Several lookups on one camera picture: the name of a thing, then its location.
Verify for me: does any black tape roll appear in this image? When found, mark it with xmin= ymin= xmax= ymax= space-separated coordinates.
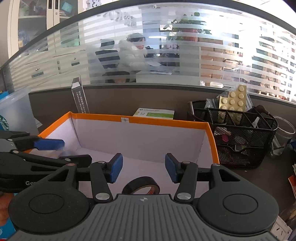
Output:
xmin=121 ymin=176 xmax=160 ymax=195

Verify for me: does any person left hand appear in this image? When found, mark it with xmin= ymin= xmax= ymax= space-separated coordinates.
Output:
xmin=0 ymin=192 xmax=14 ymax=226

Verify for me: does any white Starbucks cup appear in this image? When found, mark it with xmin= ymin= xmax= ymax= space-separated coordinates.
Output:
xmin=0 ymin=115 xmax=10 ymax=131

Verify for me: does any clear plastic container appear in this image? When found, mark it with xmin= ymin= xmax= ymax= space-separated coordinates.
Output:
xmin=0 ymin=88 xmax=39 ymax=135

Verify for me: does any orange storage box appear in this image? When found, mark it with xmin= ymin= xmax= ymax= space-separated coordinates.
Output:
xmin=32 ymin=113 xmax=219 ymax=195

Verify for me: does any green white medicine box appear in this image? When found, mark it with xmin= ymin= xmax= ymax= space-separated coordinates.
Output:
xmin=133 ymin=108 xmax=175 ymax=120

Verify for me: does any black mesh desk organizer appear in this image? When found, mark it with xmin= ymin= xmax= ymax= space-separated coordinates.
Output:
xmin=187 ymin=101 xmax=278 ymax=169

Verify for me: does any tall white carton box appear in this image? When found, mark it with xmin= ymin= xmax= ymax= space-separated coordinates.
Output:
xmin=71 ymin=77 xmax=90 ymax=113

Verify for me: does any beige building block plate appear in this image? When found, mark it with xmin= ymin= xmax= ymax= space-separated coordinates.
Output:
xmin=219 ymin=85 xmax=247 ymax=111

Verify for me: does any clear glass jar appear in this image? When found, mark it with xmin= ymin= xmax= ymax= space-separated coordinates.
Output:
xmin=271 ymin=116 xmax=295 ymax=156

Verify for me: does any white power strip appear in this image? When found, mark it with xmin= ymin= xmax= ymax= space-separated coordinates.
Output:
xmin=271 ymin=216 xmax=292 ymax=240

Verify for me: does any beige glass door cabinet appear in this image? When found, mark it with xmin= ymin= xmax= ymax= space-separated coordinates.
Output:
xmin=1 ymin=1 xmax=84 ymax=58

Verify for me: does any glass office partition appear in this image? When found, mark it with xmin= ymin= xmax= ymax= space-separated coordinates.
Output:
xmin=1 ymin=1 xmax=295 ymax=102

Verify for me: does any green potted plant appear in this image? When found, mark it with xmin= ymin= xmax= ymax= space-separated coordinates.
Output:
xmin=163 ymin=11 xmax=212 ymax=42

